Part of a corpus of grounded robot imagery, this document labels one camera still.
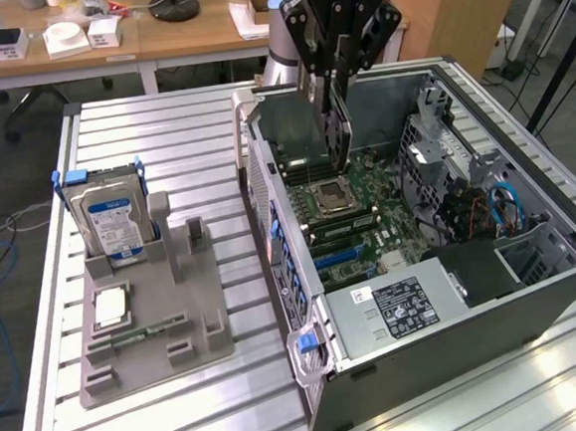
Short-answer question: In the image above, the grey plastic parts rack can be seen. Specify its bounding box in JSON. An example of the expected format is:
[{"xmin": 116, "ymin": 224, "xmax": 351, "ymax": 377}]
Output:
[{"xmin": 62, "ymin": 184, "xmax": 242, "ymax": 412}]

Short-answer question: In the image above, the blue expansion slot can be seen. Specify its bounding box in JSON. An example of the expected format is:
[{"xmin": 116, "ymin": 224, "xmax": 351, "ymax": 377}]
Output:
[{"xmin": 312, "ymin": 245, "xmax": 363, "ymax": 271}]

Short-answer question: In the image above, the white square holder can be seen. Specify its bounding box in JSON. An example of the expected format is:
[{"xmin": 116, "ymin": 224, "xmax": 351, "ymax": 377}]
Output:
[{"xmin": 41, "ymin": 19, "xmax": 94, "ymax": 62}]

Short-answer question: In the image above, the white floor cable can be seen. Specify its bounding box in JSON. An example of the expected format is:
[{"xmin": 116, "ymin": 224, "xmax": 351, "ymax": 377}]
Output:
[{"xmin": 0, "ymin": 201, "xmax": 55, "ymax": 235}]

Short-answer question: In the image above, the grey power supply unit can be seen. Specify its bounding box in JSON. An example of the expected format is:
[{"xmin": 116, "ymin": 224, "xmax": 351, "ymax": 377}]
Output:
[{"xmin": 321, "ymin": 254, "xmax": 474, "ymax": 364}]

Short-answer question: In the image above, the white box with black lid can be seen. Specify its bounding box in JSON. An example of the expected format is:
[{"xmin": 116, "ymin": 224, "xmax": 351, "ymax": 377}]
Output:
[{"xmin": 0, "ymin": 24, "xmax": 32, "ymax": 64}]

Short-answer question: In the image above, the black round lamp base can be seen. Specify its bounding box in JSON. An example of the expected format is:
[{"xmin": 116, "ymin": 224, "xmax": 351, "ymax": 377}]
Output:
[{"xmin": 146, "ymin": 0, "xmax": 203, "ymax": 25}]

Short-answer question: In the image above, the green RAM stick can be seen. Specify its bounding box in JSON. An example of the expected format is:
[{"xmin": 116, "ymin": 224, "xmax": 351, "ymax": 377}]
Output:
[{"xmin": 85, "ymin": 322, "xmax": 170, "ymax": 352}]

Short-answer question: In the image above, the blue case latch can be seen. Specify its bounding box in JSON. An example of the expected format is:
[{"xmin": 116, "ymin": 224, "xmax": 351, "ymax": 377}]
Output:
[{"xmin": 295, "ymin": 330, "xmax": 321, "ymax": 356}]

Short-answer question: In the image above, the GPU card with metal bracket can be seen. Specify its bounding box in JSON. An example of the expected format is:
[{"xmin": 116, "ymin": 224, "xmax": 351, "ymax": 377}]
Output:
[{"xmin": 294, "ymin": 68, "xmax": 356, "ymax": 179}]

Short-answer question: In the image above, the hard disk in blue carrier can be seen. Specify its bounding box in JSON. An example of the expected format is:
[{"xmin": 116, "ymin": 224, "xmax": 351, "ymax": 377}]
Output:
[{"xmin": 48, "ymin": 155, "xmax": 154, "ymax": 275}]

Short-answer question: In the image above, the green motherboard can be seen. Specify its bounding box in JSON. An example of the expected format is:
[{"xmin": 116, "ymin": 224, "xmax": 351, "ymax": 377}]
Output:
[{"xmin": 276, "ymin": 141, "xmax": 442, "ymax": 297}]

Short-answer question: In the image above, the black office chair base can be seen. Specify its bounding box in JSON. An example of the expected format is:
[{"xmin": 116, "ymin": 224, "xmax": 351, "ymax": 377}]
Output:
[{"xmin": 0, "ymin": 81, "xmax": 75, "ymax": 145}]

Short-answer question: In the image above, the black tripod stand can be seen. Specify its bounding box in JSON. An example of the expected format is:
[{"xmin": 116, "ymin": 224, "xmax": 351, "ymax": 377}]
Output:
[{"xmin": 497, "ymin": 0, "xmax": 576, "ymax": 137}]

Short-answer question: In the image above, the red packet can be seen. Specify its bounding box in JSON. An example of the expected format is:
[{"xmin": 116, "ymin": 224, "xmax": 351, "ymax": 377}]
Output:
[{"xmin": 104, "ymin": 0, "xmax": 134, "ymax": 20}]

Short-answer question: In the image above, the blue floor cable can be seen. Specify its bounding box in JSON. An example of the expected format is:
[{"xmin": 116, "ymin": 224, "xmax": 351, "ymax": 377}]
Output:
[{"xmin": 0, "ymin": 216, "xmax": 32, "ymax": 430}]

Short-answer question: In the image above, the small white carton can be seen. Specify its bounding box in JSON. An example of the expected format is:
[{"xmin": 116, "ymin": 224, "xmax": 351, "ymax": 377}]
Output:
[{"xmin": 85, "ymin": 16, "xmax": 125, "ymax": 52}]

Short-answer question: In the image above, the wooden cabinet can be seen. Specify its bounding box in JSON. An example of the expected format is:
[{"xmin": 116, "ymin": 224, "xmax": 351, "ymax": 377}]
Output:
[{"xmin": 380, "ymin": 0, "xmax": 540, "ymax": 90}]

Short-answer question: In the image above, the silver chipset heatsink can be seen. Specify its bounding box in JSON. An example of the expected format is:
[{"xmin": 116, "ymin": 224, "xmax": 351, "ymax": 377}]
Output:
[{"xmin": 379, "ymin": 249, "xmax": 409, "ymax": 273}]

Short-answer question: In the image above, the blue SATA wire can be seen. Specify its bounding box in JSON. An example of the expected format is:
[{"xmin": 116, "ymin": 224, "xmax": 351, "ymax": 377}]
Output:
[{"xmin": 484, "ymin": 180, "xmax": 528, "ymax": 239}]

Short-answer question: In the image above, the wooden desk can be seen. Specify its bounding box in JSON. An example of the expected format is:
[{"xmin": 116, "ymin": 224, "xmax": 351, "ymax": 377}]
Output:
[{"xmin": 0, "ymin": 0, "xmax": 413, "ymax": 95}]

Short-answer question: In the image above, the open black PC case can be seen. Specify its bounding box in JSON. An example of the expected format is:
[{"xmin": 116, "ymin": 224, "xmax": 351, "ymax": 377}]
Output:
[{"xmin": 228, "ymin": 44, "xmax": 576, "ymax": 431}]

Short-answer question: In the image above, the silver CPU chip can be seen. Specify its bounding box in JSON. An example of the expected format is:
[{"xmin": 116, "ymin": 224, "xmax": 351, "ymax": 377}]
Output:
[{"xmin": 91, "ymin": 287, "xmax": 135, "ymax": 329}]

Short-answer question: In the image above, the white paper booklet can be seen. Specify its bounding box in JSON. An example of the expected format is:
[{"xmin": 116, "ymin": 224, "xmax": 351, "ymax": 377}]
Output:
[{"xmin": 229, "ymin": 0, "xmax": 274, "ymax": 42}]

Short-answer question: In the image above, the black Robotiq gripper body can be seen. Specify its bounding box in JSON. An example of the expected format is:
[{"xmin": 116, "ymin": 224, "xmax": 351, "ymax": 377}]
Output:
[{"xmin": 306, "ymin": 0, "xmax": 391, "ymax": 44}]

